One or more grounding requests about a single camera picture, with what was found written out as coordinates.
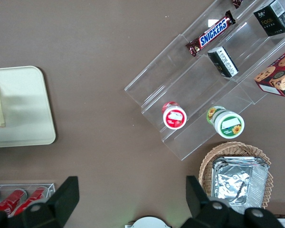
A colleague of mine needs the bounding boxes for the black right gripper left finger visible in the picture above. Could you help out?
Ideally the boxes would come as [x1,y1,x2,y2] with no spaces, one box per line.
[0,176,80,228]

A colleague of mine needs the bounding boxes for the white rectangular tray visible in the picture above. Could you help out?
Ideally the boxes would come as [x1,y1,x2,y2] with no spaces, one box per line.
[0,66,57,148]

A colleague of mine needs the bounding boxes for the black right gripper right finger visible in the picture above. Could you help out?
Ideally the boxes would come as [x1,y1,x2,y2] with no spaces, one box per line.
[181,175,282,228]

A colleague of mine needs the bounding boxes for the white round camera mount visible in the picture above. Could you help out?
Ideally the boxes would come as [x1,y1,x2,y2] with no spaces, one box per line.
[124,215,168,228]

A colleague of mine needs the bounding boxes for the red lidded cup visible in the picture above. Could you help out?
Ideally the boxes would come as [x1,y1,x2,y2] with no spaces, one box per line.
[161,101,188,130]

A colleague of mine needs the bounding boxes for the aluminium foil tray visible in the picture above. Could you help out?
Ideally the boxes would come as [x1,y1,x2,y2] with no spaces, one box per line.
[211,162,269,215]
[213,156,270,170]

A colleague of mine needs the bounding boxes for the red cookie box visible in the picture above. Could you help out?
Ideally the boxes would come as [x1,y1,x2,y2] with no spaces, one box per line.
[254,46,285,98]

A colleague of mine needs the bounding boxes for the small black carton box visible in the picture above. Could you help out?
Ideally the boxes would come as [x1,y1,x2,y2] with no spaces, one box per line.
[207,46,239,79]

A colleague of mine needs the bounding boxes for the brown wrapped candy bar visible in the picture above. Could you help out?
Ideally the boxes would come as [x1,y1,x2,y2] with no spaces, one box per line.
[231,0,246,9]

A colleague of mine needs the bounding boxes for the red cola bottle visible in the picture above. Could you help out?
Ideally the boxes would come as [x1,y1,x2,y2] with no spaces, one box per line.
[13,186,48,216]
[0,189,27,212]

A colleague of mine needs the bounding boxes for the clear acrylic drinks box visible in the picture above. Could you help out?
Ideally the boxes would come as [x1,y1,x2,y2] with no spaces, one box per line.
[0,182,56,216]

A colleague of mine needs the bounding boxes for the clear acrylic stepped shelf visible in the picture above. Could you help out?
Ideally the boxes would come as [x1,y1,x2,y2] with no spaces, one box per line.
[123,0,285,162]

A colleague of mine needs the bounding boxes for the green lidded sunflower cup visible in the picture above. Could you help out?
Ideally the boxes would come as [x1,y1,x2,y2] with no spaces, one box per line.
[206,105,246,139]

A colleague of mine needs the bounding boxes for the large black Face box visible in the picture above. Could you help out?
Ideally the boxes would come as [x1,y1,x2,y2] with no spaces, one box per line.
[253,0,285,37]

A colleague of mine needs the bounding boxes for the light tan wicker basket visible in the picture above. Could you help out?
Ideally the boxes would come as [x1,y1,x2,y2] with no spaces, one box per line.
[198,141,274,210]

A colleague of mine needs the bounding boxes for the Snickers chocolate bar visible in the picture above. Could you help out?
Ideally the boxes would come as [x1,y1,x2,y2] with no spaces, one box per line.
[185,10,237,58]

